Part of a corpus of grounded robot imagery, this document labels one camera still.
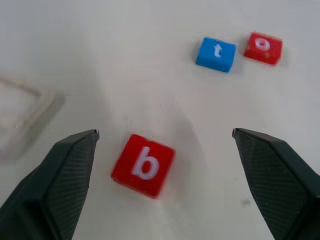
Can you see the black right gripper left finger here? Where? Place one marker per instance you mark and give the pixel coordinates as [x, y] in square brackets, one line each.
[50, 190]

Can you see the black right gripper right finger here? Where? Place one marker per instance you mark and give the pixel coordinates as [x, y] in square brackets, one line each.
[277, 185]

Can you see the wooden letter tray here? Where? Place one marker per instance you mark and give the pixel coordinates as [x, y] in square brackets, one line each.
[48, 108]

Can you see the blue letter t block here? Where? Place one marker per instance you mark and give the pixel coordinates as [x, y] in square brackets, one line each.
[216, 53]

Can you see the red letter b block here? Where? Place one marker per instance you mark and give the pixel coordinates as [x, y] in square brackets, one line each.
[145, 165]

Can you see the red letter o block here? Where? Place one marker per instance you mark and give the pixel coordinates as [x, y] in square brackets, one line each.
[262, 48]

